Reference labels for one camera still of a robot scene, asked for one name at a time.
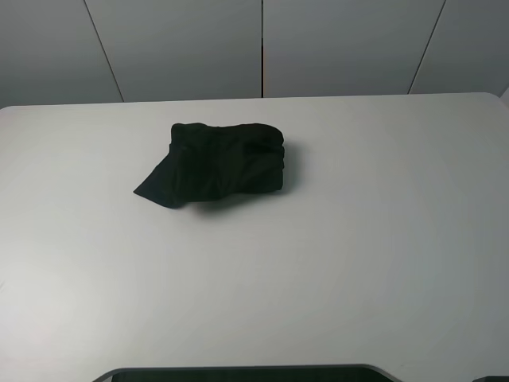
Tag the dark robot base front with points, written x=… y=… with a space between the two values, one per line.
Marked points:
x=304 y=373

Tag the black printed t-shirt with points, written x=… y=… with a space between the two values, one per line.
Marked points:
x=206 y=164

